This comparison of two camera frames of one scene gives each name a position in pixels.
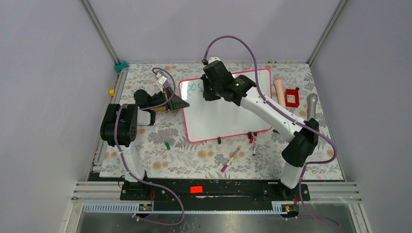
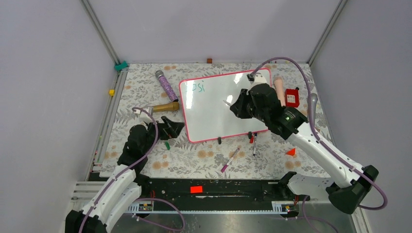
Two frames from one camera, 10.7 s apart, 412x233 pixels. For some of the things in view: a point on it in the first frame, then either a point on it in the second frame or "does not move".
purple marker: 223,169 does not move
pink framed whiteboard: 207,120 does not move
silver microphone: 312,99 does not move
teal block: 119,67 does not move
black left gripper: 176,102 -> 169,129
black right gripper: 208,96 -> 238,108
